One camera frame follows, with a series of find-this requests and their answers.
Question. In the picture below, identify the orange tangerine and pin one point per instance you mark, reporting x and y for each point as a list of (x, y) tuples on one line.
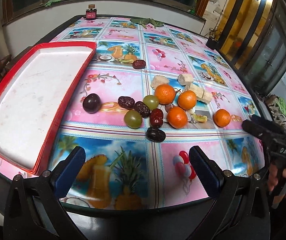
[(165, 94), (187, 100), (222, 118), (177, 117)]

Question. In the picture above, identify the beige cake bar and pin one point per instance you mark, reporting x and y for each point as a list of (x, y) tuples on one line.
[(201, 94)]

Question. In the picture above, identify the beige cake piece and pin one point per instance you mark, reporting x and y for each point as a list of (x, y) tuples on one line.
[(158, 80), (185, 79)]

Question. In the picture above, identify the red and white tray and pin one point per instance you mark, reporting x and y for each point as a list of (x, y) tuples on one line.
[(33, 97)]

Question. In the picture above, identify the green leaves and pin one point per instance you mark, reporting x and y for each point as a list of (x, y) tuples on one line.
[(145, 21)]

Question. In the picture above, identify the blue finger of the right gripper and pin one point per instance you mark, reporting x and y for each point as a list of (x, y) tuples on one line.
[(267, 124), (256, 130)]

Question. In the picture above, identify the green cloth on sill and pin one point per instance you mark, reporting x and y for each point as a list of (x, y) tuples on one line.
[(51, 2)]

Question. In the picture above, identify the dark red date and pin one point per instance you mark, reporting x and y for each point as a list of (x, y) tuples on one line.
[(126, 102), (139, 64), (142, 109), (156, 118)]

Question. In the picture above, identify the green grape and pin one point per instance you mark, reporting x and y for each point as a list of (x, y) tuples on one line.
[(133, 119), (151, 102)]

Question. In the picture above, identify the dark purple plum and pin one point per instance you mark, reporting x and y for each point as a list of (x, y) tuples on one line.
[(92, 103)]

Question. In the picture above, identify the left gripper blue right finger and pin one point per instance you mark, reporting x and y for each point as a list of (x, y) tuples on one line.
[(208, 172)]

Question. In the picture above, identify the black cup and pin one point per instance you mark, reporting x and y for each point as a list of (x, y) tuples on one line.
[(212, 43)]

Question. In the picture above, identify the small red jar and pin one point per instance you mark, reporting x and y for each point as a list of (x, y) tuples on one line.
[(91, 12)]

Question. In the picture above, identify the colourful fruit-print tablecloth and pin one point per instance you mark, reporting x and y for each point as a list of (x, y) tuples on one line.
[(151, 93)]

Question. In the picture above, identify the floral patterned cloth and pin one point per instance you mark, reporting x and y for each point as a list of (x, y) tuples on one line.
[(277, 107)]

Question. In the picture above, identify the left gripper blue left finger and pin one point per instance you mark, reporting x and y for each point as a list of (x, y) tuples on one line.
[(66, 171)]

